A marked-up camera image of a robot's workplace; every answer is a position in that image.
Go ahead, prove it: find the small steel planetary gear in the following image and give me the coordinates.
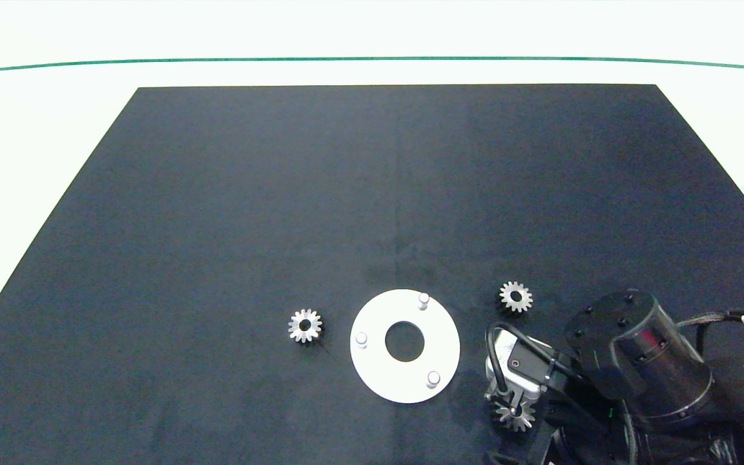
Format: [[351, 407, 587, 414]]
[[288, 309, 324, 344], [499, 281, 533, 314], [493, 399, 537, 433]]

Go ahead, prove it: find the round white plate with pins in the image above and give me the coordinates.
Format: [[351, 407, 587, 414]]
[[349, 289, 461, 404]]

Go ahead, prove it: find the dark rectangular mat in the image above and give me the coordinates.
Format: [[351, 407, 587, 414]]
[[0, 84, 744, 465]]

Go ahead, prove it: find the thin green tape line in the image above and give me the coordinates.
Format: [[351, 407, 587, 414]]
[[0, 56, 744, 76]]

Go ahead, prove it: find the boxy wrist camera shiny side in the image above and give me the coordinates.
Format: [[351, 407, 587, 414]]
[[485, 336, 559, 400]]

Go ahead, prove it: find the black camera cable loop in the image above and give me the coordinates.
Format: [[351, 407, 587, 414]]
[[485, 322, 570, 396]]

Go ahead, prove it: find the black cable with white tag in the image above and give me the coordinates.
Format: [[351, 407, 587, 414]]
[[677, 308, 744, 336]]

